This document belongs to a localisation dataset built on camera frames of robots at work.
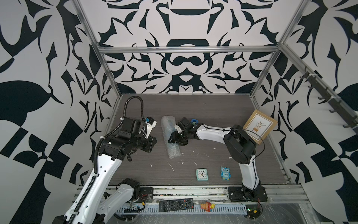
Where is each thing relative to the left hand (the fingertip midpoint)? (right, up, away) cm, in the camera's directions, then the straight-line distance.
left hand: (153, 138), depth 71 cm
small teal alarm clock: (+26, -22, +9) cm, 35 cm away
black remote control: (+11, -33, -1) cm, 35 cm away
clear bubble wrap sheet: (+6, +3, +23) cm, 24 cm away
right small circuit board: (+50, -37, 0) cm, 62 cm away
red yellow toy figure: (+27, -33, -2) cm, 43 cm away
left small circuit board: (-10, -33, -3) cm, 34 cm away
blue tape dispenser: (+23, +6, +28) cm, 37 cm away
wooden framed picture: (+64, +4, +20) cm, 67 cm away
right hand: (+7, -5, +20) cm, 22 cm away
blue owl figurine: (+40, -22, +10) cm, 47 cm away
